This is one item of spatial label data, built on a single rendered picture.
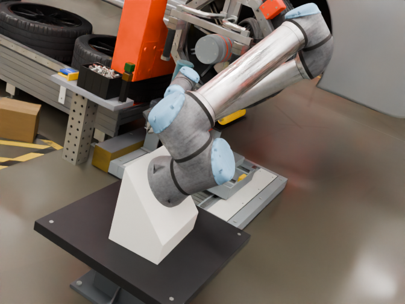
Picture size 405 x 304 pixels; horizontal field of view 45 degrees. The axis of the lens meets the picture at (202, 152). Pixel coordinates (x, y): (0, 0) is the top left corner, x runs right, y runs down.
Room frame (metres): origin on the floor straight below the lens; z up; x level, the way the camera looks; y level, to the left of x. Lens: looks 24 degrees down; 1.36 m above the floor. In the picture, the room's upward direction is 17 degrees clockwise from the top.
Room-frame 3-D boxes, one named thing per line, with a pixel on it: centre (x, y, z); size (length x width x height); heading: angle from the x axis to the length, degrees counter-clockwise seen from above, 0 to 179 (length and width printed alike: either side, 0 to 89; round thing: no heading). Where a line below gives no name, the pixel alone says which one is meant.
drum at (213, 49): (2.35, 0.08, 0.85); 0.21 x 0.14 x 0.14; 158
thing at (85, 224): (1.55, 0.10, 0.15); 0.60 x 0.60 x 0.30; 68
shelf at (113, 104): (2.41, 0.65, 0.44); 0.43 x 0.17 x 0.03; 68
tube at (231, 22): (2.27, 0.01, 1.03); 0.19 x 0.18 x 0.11; 158
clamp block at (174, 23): (2.29, 0.29, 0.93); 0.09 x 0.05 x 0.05; 158
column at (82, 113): (2.42, 0.68, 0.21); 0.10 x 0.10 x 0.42; 68
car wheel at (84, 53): (3.12, 0.67, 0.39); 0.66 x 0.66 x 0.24
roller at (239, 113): (2.47, -0.09, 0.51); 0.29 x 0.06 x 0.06; 158
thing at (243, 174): (2.57, -0.03, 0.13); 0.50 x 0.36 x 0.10; 68
